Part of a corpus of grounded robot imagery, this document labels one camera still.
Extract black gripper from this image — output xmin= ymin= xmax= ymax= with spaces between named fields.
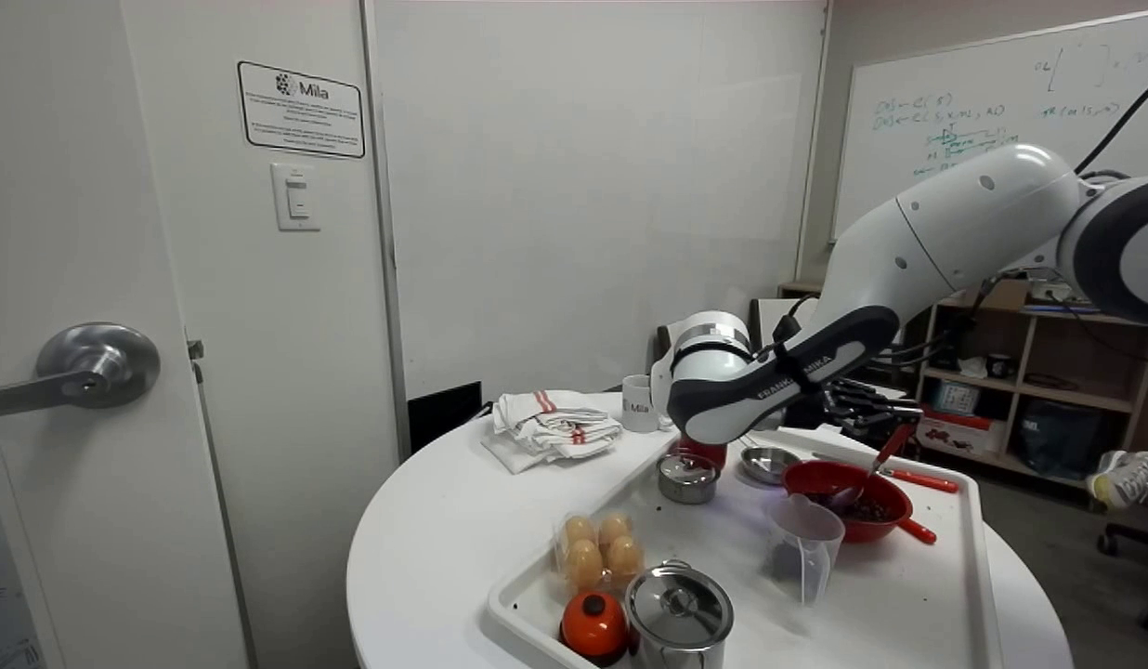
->
xmin=811 ymin=377 xmax=930 ymax=437

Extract orange handled metal spoon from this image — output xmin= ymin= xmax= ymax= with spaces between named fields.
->
xmin=844 ymin=424 xmax=919 ymax=512

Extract red plastic bowl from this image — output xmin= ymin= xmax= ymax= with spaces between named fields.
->
xmin=780 ymin=458 xmax=919 ymax=546

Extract small open steel bowl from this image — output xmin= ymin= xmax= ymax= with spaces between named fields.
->
xmin=734 ymin=442 xmax=805 ymax=485

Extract white red storage box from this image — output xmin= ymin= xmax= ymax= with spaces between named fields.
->
xmin=914 ymin=407 xmax=1000 ymax=464

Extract dark brown beans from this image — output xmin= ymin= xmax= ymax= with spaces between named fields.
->
xmin=828 ymin=481 xmax=890 ymax=519

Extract wooden shelf unit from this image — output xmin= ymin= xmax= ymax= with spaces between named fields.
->
xmin=914 ymin=288 xmax=1148 ymax=495

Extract black storage bin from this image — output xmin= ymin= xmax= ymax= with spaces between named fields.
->
xmin=1007 ymin=402 xmax=1098 ymax=480

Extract clear plastic measuring cup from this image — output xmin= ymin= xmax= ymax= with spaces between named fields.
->
xmin=759 ymin=495 xmax=852 ymax=609

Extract white plastic tray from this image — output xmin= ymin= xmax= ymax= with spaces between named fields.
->
xmin=475 ymin=424 xmax=1004 ymax=669

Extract small lidded steel pot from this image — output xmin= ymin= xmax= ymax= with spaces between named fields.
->
xmin=655 ymin=442 xmax=723 ymax=509

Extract white crumpled plastic bag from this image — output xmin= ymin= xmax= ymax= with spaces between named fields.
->
xmin=1083 ymin=447 xmax=1148 ymax=512

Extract steel canister with lid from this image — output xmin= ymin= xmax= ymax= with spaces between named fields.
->
xmin=620 ymin=557 xmax=739 ymax=669

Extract whiteboard with green writing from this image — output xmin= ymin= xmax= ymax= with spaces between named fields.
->
xmin=828 ymin=8 xmax=1148 ymax=271

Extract beige bread roll cluster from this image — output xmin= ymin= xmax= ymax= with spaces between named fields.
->
xmin=551 ymin=509 xmax=649 ymax=595

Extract white red kitchen towel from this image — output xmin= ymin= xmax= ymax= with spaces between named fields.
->
xmin=478 ymin=386 xmax=626 ymax=475

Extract small orange round container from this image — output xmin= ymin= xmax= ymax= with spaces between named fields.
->
xmin=557 ymin=588 xmax=635 ymax=666

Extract round white table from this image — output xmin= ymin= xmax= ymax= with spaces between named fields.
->
xmin=340 ymin=389 xmax=1076 ymax=669

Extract white door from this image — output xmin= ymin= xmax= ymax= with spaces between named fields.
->
xmin=0 ymin=0 xmax=254 ymax=669

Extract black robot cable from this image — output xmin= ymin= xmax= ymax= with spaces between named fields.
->
xmin=770 ymin=70 xmax=1148 ymax=365

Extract white light switch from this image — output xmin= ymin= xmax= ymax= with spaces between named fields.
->
xmin=272 ymin=159 xmax=322 ymax=236

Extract white wall sign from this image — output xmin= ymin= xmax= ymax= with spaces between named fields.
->
xmin=233 ymin=54 xmax=368 ymax=163

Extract silver door lever handle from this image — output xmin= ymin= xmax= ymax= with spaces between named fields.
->
xmin=0 ymin=320 xmax=162 ymax=424

